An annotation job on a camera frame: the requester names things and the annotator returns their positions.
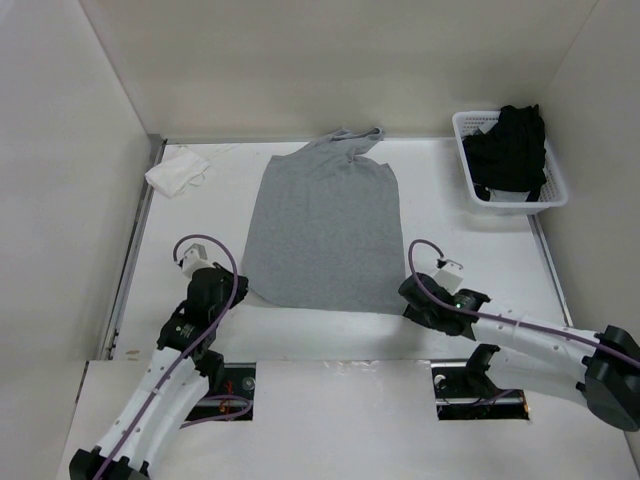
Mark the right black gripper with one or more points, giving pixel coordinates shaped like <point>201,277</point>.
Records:
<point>416,316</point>

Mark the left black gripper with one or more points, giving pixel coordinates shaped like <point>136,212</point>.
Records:
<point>242,290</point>

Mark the grey tank top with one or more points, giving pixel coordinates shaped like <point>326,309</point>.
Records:
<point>326,230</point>

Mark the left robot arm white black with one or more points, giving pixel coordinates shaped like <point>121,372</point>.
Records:
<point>182,370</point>

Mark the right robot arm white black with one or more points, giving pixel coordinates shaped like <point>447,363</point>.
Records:
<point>596,370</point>

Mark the folded white tank top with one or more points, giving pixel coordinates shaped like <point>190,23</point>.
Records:
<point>172,176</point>

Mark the black tank tops pile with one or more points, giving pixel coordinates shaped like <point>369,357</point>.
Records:
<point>507,162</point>

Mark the white plastic basket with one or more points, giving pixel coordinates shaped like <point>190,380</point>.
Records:
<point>553,194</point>

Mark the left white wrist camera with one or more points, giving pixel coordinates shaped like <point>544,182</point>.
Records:
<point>193,259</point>

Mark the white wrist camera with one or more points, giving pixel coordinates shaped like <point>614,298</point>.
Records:
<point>193,259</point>
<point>449,275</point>

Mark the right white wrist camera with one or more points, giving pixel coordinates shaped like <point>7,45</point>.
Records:
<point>449,275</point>

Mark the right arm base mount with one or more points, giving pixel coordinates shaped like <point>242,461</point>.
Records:
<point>464,392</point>

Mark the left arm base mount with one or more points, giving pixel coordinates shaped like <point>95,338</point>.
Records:
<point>231,390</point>

